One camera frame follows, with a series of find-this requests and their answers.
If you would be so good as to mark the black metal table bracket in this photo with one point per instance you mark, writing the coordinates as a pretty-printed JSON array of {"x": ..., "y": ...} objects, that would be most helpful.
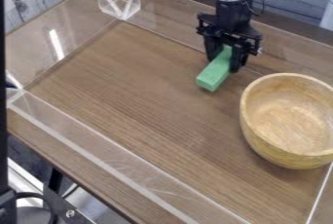
[{"x": 67, "y": 214}]

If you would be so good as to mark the brown wooden bowl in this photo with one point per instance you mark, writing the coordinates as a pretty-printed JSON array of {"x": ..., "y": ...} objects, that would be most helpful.
[{"x": 286, "y": 120}]

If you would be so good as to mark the clear acrylic tray wall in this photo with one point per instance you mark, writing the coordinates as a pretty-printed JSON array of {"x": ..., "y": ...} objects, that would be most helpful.
[{"x": 107, "y": 106}]

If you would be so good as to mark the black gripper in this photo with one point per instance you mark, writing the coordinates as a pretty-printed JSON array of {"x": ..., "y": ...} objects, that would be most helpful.
[{"x": 228, "y": 28}]

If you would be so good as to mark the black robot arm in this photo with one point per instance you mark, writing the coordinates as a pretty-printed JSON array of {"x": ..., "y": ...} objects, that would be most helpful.
[{"x": 228, "y": 28}]

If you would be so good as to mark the green rectangular block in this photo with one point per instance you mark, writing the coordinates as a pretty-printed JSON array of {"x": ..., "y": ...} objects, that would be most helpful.
[{"x": 216, "y": 72}]

